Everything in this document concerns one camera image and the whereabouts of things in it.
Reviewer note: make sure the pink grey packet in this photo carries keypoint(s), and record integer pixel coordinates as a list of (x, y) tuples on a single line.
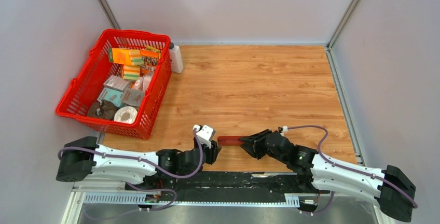
[(133, 97)]

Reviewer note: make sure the white tape roll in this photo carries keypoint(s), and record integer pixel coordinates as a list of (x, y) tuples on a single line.
[(126, 114)]

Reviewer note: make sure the right aluminium frame post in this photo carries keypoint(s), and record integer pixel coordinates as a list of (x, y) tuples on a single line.
[(342, 23)]

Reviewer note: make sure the teal white packet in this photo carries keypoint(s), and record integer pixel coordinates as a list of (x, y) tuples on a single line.
[(111, 95)]

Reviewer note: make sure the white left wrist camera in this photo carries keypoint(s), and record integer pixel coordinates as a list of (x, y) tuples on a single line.
[(204, 134)]

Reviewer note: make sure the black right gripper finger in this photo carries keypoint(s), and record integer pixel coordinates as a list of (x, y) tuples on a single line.
[(255, 150), (255, 138)]

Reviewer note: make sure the orange snack packet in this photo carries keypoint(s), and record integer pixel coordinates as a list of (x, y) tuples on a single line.
[(150, 57)]

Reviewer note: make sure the red plastic basket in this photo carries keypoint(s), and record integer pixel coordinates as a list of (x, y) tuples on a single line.
[(85, 88)]

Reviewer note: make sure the orange green box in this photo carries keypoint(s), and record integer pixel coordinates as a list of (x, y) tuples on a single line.
[(124, 56)]

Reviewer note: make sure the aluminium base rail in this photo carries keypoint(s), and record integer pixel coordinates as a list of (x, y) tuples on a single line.
[(105, 191)]

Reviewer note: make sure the brown bag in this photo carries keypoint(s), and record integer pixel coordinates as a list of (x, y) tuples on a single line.
[(103, 109)]

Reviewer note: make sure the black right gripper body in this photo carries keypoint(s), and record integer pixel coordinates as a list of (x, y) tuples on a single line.
[(270, 153)]

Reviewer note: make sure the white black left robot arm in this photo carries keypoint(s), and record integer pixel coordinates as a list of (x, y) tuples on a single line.
[(84, 158)]

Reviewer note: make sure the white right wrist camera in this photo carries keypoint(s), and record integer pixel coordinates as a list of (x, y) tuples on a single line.
[(282, 130)]

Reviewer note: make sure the pink white box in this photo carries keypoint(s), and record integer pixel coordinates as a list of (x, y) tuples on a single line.
[(117, 83)]

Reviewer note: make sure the white plastic bottle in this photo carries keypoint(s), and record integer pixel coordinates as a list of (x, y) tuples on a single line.
[(176, 58)]

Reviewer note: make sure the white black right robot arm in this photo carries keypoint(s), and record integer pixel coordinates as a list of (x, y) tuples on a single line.
[(389, 189)]

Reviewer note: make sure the red paper box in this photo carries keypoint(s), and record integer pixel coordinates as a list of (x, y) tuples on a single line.
[(229, 141)]

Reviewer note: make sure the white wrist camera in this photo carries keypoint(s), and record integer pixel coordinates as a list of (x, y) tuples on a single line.
[(204, 134), (282, 130)]

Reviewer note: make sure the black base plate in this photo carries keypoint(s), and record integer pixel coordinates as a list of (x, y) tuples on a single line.
[(216, 186)]

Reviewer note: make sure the yellow green sponge pack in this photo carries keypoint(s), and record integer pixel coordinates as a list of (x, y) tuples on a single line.
[(129, 72)]

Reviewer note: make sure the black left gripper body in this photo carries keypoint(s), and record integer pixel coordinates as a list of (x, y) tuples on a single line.
[(210, 152)]

